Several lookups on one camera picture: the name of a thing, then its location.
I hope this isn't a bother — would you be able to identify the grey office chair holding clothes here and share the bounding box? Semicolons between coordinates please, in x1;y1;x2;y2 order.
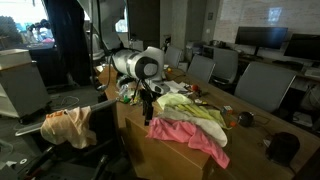
14;98;125;168

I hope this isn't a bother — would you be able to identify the white storage box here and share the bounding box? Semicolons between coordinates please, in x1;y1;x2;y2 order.
0;48;33;70

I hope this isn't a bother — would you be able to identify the large cardboard box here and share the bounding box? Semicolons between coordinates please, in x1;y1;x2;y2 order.
123;99;218;180

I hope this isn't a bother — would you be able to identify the stack of white papers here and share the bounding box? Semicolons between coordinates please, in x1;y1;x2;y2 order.
163;79;190;95

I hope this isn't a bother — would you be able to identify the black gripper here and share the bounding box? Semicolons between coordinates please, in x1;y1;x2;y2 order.
139;87;158;127

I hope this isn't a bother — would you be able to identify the peach printed t-shirt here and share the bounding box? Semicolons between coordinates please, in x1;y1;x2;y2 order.
39;105;98;150

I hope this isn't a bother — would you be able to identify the black robot stand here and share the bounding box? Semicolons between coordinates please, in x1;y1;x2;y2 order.
0;144;113;180

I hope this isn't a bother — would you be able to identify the yellow striped cloth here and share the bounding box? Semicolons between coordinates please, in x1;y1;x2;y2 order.
173;103;231;130

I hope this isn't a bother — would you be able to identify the dark round bowl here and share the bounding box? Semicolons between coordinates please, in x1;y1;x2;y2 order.
265;131;301;168

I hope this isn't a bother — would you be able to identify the rubik's cube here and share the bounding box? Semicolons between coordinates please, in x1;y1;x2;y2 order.
222;105;234;116

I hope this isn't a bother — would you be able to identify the pink cloth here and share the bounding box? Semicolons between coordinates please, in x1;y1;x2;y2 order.
145;117;231;170

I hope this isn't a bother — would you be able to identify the wide black computer monitor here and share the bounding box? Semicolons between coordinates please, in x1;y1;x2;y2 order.
234;26;289;58

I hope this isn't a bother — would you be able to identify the cream white cloth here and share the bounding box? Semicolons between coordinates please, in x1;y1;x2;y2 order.
159;106;229;148

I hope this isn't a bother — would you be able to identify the computer keyboard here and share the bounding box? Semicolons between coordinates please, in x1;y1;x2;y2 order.
304;67;320;80

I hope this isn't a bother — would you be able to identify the pile of cluttered items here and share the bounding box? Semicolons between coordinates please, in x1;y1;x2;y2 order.
117;74;141;99

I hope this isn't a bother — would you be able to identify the light green cloth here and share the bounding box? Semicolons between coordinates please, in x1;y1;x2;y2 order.
156;93;194;109

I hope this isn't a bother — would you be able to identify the small white cabinet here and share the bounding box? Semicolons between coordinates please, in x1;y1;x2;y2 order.
128;39;145;52

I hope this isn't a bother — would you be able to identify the whiteboard with writing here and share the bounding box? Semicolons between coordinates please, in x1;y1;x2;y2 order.
218;0;320;36

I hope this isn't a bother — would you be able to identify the grey rolling cabinet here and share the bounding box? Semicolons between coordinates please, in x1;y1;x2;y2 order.
0;60;52;123

